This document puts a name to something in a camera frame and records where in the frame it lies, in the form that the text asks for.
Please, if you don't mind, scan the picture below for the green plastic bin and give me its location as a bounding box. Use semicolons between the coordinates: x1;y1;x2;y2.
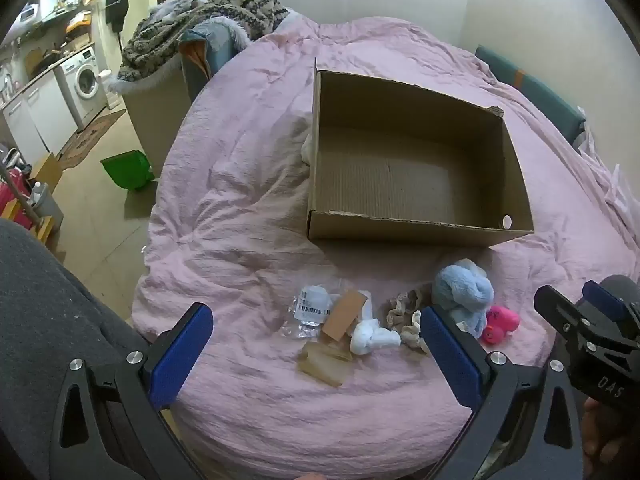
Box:
100;150;154;191

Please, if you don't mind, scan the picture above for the white cabinet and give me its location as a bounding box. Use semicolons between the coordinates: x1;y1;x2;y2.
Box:
2;76;69;157

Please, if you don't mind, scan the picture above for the black hanging bag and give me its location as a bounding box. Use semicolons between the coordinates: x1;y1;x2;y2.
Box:
105;0;130;34

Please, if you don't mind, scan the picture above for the person's right hand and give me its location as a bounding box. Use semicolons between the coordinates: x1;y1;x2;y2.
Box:
584;399;640;471

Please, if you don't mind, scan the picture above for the pink suitcase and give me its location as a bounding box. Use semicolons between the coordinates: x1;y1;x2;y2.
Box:
0;167;32;233

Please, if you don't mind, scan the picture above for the pink duvet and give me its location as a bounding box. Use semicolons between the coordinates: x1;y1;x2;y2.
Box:
131;17;640;480

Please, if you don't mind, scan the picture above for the patterned knit blanket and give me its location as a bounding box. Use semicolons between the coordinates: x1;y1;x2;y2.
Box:
116;0;292;83

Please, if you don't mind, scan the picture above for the white blue-striped sock ball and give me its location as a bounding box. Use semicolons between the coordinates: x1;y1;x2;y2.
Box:
454;258;489;281

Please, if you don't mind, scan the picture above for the teal pillow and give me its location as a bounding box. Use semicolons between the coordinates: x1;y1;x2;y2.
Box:
179;17;251;106

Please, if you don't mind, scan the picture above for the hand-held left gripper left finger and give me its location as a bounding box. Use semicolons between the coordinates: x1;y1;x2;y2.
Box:
50;302;216;480

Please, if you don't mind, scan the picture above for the beige lace scrunchie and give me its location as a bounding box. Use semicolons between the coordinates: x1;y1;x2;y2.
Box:
386;290;432;332

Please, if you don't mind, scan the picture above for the small cardboard box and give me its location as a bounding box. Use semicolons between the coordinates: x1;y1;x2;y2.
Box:
30;152;64;196

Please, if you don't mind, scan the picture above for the white knotted sock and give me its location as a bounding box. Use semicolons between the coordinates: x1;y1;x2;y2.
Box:
349;317;402;357

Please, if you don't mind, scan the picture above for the brown card piece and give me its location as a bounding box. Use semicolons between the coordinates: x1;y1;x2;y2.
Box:
321;290;369;344

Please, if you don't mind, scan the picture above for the white lace scrunchie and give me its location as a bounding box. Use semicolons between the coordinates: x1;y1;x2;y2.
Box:
400;311;431;354

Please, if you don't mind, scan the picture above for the white washing machine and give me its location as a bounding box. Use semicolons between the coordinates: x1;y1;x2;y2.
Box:
61;47;109;129

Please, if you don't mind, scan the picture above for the brown cardboard box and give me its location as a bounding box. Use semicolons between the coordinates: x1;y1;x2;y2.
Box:
306;57;535;248

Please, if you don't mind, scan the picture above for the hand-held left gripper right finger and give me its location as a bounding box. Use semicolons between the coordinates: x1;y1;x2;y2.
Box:
420;305;586;480

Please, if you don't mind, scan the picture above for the patterned floor rug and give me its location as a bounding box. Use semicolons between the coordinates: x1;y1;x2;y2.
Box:
57;109;127;170

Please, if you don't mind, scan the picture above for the metal pole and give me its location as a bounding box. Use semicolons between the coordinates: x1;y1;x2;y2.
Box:
0;159;42;232

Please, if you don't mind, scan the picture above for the beige laundry bin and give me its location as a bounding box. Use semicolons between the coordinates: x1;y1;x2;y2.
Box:
122;67;194;182

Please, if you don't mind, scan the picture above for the light blue plush cloth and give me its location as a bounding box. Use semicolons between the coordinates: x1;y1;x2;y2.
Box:
432;260;495;339

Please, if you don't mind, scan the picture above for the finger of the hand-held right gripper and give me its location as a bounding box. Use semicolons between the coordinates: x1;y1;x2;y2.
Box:
533;285;592;357
582;280;633;323

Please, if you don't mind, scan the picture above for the clear plastic bag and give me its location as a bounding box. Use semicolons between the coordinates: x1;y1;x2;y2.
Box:
280;284;342;341

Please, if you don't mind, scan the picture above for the wooden stool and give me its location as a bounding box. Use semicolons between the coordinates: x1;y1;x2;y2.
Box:
29;214;57;247

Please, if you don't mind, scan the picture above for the beige translucent packet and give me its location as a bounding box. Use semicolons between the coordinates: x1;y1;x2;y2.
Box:
298;341;354;387

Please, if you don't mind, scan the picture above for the teal cushion orange stripe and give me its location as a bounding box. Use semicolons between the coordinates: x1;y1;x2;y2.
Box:
474;45;587;147

